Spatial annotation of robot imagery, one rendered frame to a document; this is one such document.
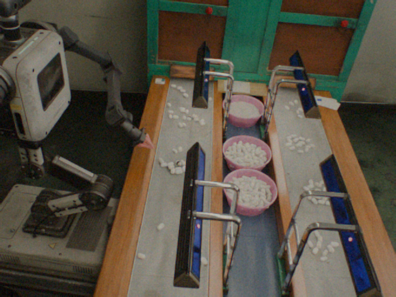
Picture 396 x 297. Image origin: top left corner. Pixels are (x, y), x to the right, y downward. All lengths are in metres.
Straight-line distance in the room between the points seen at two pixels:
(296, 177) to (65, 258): 1.21
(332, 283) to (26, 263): 1.43
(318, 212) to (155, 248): 0.79
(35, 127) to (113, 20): 2.07
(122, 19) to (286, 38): 1.45
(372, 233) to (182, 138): 1.07
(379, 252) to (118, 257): 1.10
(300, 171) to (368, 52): 2.03
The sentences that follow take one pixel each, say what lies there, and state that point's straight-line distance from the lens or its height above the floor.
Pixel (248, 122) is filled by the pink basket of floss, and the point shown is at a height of 0.72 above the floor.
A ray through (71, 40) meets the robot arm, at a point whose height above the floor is 1.32.
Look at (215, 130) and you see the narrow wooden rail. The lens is 2.27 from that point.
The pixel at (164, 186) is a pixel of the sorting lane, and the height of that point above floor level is 0.74.
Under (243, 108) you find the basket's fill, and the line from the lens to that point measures 2.55.
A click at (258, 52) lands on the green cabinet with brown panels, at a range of 2.69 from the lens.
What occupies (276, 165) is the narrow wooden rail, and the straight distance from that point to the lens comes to 2.12.
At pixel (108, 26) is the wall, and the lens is 3.54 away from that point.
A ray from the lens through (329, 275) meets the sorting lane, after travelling 1.78.
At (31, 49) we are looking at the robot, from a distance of 1.56.
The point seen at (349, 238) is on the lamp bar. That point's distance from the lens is 1.45.
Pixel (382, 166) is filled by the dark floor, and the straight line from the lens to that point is 3.69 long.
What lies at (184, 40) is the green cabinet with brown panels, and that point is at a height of 1.02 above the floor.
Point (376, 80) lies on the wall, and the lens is 4.17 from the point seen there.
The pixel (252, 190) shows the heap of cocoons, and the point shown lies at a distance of 1.99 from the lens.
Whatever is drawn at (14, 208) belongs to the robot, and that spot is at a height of 0.47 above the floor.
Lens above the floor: 2.12
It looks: 39 degrees down
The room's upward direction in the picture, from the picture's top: 6 degrees clockwise
